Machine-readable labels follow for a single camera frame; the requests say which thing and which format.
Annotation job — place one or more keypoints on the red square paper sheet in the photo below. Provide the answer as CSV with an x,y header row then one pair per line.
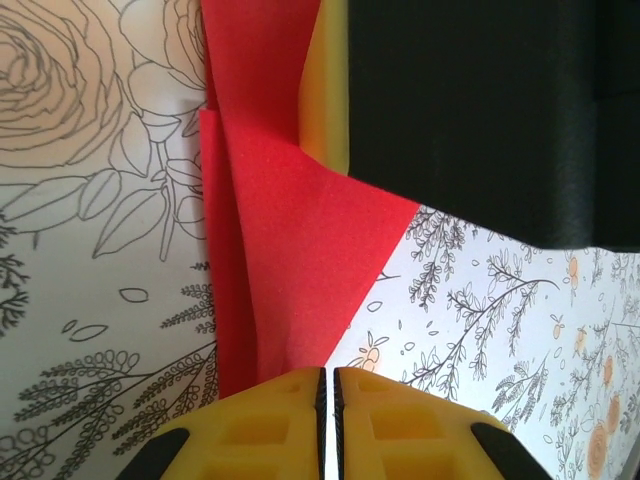
x,y
300,225

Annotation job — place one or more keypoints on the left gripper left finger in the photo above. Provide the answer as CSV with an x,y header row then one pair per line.
x,y
260,430

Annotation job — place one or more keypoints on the floral patterned table cover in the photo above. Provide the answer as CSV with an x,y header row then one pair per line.
x,y
75,250

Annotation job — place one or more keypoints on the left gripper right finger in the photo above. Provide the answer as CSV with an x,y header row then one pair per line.
x,y
400,435

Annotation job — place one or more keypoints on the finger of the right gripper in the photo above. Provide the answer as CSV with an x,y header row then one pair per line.
x,y
465,110

